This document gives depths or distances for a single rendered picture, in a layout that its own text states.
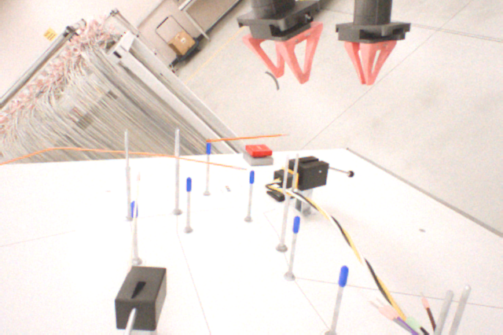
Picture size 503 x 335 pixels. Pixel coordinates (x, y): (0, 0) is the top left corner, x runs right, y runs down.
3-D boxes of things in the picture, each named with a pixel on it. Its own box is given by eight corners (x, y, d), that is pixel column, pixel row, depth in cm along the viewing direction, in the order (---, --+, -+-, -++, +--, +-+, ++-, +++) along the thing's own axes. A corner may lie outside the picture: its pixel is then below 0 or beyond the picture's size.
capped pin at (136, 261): (140, 257, 44) (138, 196, 42) (144, 264, 43) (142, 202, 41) (128, 260, 44) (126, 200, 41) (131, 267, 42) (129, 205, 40)
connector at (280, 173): (306, 182, 56) (307, 171, 56) (284, 189, 53) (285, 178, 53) (293, 175, 59) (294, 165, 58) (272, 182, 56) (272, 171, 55)
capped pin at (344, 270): (326, 344, 34) (340, 271, 31) (321, 332, 35) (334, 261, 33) (341, 343, 34) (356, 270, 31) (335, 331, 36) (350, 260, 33)
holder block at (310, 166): (326, 185, 58) (329, 163, 57) (301, 191, 55) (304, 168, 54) (309, 176, 62) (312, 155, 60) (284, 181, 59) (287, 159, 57)
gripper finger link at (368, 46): (366, 91, 56) (371, 30, 52) (334, 83, 61) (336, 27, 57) (394, 84, 59) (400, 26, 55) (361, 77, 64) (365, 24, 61)
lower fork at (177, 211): (170, 210, 56) (170, 126, 52) (181, 209, 57) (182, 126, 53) (172, 216, 55) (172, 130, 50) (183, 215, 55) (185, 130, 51)
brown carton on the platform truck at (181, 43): (189, 43, 788) (178, 31, 772) (196, 42, 740) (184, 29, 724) (177, 55, 783) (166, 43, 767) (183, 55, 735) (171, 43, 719)
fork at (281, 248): (283, 243, 50) (294, 150, 45) (291, 250, 48) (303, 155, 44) (272, 247, 49) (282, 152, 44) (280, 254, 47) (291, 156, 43)
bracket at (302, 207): (316, 214, 59) (320, 187, 57) (305, 217, 58) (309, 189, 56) (298, 202, 62) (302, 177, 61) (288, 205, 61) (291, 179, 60)
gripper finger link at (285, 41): (297, 97, 45) (280, 25, 40) (265, 87, 51) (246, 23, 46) (333, 74, 48) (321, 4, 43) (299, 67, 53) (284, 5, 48)
